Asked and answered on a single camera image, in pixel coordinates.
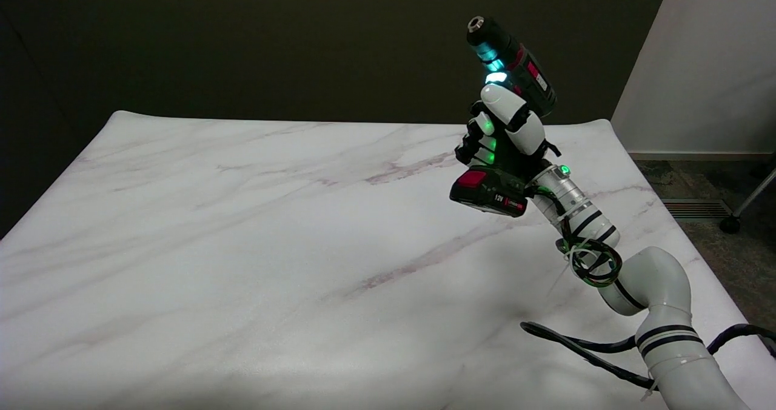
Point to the white marble table cover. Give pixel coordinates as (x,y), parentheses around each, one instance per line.
(303,264)

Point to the grey chair leg with caster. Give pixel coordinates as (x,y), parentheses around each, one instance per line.
(747,202)

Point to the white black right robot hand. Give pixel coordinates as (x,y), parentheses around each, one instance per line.
(515,125)

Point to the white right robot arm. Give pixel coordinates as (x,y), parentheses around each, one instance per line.
(648,301)

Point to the black red power screwdriver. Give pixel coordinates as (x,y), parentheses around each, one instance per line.
(515,64)

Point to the metal floor vent grille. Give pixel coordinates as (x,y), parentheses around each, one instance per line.
(697,208)

